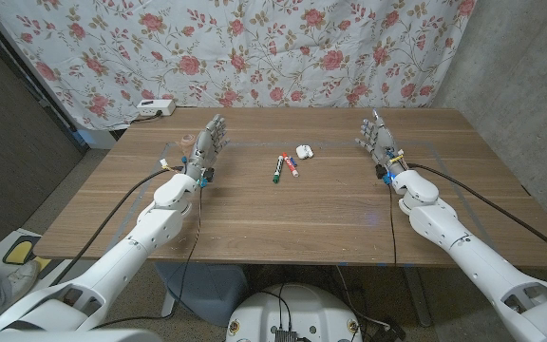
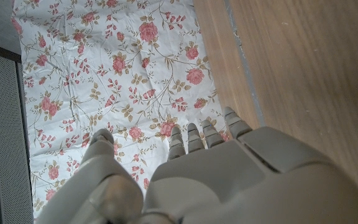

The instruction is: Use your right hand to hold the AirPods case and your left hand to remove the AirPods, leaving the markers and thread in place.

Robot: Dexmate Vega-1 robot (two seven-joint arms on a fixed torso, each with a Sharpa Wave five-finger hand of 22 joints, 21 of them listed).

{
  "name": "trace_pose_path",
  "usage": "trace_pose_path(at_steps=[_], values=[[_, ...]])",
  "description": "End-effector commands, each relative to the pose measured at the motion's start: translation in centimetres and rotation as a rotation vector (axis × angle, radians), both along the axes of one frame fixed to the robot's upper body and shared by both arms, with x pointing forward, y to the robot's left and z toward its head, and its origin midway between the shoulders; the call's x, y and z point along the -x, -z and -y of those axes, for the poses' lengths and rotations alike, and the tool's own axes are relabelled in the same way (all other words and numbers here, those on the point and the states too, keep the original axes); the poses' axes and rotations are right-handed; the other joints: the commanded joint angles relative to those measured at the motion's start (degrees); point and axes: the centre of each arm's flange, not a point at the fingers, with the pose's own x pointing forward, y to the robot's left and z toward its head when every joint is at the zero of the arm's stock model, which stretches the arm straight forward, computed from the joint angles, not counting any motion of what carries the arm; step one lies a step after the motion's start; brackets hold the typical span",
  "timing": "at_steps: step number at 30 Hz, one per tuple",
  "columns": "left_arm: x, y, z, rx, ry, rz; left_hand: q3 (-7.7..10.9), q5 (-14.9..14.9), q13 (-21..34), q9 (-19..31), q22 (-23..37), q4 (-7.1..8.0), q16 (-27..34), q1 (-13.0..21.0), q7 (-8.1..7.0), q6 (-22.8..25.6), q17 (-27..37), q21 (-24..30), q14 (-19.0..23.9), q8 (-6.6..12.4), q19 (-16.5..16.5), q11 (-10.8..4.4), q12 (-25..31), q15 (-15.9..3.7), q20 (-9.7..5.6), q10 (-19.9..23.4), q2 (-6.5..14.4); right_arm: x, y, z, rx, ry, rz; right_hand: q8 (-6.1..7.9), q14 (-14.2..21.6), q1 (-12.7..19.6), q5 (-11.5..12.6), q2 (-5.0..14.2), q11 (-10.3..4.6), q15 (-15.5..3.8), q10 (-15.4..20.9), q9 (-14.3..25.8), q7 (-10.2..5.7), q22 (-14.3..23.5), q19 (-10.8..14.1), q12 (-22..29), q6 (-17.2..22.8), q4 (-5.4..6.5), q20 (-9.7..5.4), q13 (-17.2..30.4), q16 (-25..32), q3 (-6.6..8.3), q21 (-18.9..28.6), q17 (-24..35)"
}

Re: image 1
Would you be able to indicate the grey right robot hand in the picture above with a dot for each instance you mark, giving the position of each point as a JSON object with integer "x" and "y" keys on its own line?
{"x": 382, "y": 142}

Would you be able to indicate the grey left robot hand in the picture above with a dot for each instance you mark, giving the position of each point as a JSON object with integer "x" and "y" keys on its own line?
{"x": 204, "y": 149}

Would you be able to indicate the white AirPods case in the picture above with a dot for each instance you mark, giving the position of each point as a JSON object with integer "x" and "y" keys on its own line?
{"x": 304, "y": 151}

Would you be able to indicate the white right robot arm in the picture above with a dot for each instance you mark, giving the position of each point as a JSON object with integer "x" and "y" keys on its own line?
{"x": 468, "y": 256}

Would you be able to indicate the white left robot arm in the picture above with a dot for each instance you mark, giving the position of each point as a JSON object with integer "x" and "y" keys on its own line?
{"x": 126, "y": 252}

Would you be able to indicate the tan thread spool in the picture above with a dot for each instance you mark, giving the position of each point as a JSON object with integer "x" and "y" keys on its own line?
{"x": 188, "y": 140}

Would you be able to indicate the white power strip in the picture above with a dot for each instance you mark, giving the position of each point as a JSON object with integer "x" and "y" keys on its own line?
{"x": 156, "y": 108}

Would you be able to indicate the green dry-erase marker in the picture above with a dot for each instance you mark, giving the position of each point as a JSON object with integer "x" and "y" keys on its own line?
{"x": 278, "y": 169}

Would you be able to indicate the red Expo marker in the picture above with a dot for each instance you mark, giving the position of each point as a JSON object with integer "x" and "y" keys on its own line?
{"x": 290, "y": 165}

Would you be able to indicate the blue marker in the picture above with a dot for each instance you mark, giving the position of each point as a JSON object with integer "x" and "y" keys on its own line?
{"x": 293, "y": 161}

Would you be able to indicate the floral backdrop cloth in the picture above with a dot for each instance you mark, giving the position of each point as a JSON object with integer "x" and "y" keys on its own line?
{"x": 254, "y": 47}

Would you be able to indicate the blue-grey bin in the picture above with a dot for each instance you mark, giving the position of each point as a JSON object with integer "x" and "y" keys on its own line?
{"x": 207, "y": 290}

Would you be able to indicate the grey table leg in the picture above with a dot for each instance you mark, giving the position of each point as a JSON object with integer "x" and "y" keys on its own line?
{"x": 418, "y": 297}

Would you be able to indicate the white table leg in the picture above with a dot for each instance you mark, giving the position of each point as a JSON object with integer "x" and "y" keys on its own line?
{"x": 168, "y": 304}

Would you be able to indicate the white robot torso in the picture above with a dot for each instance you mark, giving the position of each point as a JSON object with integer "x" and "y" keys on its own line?
{"x": 302, "y": 313}

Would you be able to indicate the black power adapter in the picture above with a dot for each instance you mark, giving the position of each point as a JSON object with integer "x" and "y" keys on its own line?
{"x": 390, "y": 331}

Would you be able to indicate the white yellow black floor mat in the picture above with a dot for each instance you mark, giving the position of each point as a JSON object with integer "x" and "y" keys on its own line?
{"x": 19, "y": 252}

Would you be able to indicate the white grey shoe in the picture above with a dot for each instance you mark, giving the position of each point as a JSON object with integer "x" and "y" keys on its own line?
{"x": 22, "y": 278}

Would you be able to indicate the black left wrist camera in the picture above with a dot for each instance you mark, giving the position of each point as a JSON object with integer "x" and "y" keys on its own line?
{"x": 209, "y": 174}

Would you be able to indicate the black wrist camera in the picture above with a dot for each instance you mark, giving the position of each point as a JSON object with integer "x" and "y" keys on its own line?
{"x": 380, "y": 171}
{"x": 209, "y": 174}

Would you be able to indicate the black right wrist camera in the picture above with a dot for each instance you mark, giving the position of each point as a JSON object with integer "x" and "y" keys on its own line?
{"x": 380, "y": 171}

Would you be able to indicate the black frame bar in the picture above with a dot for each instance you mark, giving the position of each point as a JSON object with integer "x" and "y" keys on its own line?
{"x": 24, "y": 76}

